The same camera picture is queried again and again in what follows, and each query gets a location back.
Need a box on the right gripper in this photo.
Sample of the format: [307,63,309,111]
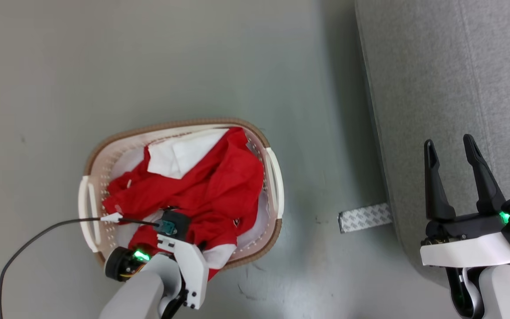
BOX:
[420,134,510,267]

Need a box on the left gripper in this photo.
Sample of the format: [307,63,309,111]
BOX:
[104,235,209,311]

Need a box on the red and white garment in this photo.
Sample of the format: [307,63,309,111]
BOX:
[102,126,265,280]

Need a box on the light blue basket liner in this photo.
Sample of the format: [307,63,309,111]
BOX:
[111,146,270,254]

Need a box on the white basket with brown rim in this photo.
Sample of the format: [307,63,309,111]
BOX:
[78,117,285,271]

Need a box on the patterned white tape strip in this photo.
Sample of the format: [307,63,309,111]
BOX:
[338,203,393,234]

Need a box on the grey fabric sofa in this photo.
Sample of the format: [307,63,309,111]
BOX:
[355,0,510,293]

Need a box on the black cable with white tag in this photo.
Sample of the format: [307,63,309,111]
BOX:
[0,212,161,319]

